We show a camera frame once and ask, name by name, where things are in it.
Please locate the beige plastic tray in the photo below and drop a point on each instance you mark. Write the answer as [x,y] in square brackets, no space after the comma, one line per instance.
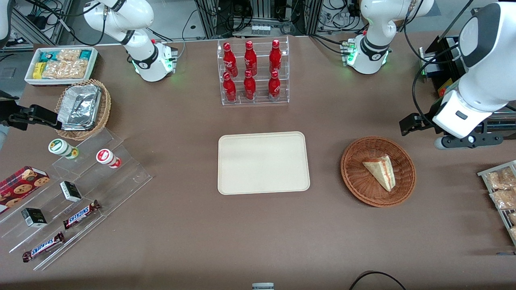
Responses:
[264,163]

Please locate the white power strip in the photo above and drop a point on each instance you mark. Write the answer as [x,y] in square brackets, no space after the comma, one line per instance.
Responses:
[261,29]

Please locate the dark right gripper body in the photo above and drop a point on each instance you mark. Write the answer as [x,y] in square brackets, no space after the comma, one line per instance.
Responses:
[10,112]

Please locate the clear acrylic step shelf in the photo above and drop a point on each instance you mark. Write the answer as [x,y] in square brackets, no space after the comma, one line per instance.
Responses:
[121,181]

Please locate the brown Snickers bar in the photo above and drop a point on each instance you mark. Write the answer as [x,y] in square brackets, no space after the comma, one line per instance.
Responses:
[43,247]
[80,214]

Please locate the teal snack pack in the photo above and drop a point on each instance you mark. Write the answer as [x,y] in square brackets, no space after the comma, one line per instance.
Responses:
[85,54]
[46,56]

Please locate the small grey box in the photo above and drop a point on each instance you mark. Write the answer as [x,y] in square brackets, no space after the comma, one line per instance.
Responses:
[263,286]

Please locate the black box device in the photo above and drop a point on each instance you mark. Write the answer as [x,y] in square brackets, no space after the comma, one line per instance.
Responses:
[445,64]

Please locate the red tartan cookie box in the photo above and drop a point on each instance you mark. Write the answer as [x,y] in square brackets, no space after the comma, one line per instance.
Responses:
[20,187]

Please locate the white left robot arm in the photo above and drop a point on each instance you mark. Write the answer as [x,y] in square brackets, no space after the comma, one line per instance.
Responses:
[483,80]

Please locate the green lid yogurt cup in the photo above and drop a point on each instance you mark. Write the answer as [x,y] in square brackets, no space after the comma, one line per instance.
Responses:
[60,147]

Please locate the red cola bottle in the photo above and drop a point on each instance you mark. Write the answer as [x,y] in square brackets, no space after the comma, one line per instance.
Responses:
[229,89]
[250,59]
[249,88]
[274,88]
[229,60]
[275,58]

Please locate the aluminium frame strut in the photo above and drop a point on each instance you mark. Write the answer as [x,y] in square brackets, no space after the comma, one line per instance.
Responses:
[40,20]

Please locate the light tan wicker basket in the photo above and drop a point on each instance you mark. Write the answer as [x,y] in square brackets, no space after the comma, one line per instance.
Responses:
[105,104]

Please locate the white rectangular snack bin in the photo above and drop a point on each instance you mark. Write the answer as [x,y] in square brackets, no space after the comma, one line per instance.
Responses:
[90,66]

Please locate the red lid yogurt cup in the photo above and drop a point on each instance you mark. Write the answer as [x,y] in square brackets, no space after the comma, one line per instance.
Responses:
[106,157]

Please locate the clear pastry bag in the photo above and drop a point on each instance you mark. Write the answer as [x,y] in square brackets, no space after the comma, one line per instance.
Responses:
[504,199]
[512,217]
[500,178]
[513,233]

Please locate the aluminium rail fixture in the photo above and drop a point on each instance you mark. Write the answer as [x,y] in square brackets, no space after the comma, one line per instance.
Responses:
[502,119]

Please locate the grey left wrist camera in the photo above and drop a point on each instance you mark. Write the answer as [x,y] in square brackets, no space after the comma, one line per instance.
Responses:
[469,141]

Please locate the aluminium equipment rack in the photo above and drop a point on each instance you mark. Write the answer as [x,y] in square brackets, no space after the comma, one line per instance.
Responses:
[306,16]

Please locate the yellow snack pack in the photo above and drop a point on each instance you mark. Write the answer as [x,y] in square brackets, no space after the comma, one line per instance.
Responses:
[38,70]

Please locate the stack of foil trays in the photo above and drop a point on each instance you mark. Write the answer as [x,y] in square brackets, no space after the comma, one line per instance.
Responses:
[80,106]

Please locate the small black carton box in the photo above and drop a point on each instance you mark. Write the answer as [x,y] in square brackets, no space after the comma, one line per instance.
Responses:
[34,217]
[71,191]

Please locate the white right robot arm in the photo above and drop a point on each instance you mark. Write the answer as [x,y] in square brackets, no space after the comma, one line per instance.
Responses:
[142,60]

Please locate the brown round wicker basket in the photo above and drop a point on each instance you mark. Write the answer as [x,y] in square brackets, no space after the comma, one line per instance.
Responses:
[358,181]

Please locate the triangular sandwich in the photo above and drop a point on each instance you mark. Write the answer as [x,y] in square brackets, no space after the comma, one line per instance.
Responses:
[382,172]

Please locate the clear acrylic bottle rack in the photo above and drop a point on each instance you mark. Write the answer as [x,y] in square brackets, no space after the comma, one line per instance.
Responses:
[260,100]

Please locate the clear cracker bag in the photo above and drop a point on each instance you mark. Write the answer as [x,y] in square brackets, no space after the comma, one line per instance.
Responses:
[68,54]
[64,69]

